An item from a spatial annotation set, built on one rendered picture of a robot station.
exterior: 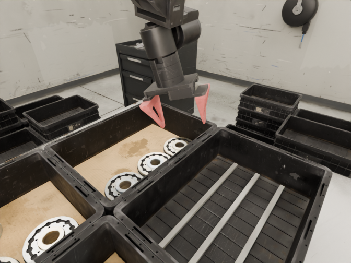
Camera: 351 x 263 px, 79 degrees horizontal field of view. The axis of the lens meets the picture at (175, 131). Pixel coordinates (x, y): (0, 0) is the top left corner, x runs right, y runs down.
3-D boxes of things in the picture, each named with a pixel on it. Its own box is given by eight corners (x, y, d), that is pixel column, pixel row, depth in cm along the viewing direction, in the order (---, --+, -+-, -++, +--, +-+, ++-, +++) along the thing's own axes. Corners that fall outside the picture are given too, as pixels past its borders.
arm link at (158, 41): (130, 27, 38) (151, 21, 34) (157, 19, 42) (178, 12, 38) (144, 66, 41) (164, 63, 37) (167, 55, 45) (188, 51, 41)
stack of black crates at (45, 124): (63, 181, 151) (41, 128, 126) (44, 163, 167) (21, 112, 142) (109, 153, 177) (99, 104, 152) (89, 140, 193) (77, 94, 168)
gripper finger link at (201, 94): (186, 117, 50) (175, 79, 46) (217, 114, 47) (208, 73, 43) (179, 133, 45) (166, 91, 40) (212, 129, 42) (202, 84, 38)
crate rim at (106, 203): (110, 218, 41) (108, 210, 39) (44, 154, 57) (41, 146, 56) (219, 131, 66) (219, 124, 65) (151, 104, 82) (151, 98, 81)
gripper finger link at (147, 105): (160, 121, 53) (147, 85, 48) (187, 117, 50) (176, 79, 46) (150, 135, 47) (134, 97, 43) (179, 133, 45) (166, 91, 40)
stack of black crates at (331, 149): (332, 190, 144) (364, 135, 120) (324, 220, 125) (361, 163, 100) (272, 165, 165) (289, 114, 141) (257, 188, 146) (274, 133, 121)
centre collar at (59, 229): (45, 256, 39) (43, 255, 39) (33, 240, 42) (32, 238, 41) (70, 237, 42) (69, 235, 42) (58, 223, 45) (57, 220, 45)
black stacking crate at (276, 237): (249, 381, 30) (268, 361, 24) (119, 245, 46) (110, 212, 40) (314, 203, 55) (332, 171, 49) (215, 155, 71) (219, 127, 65)
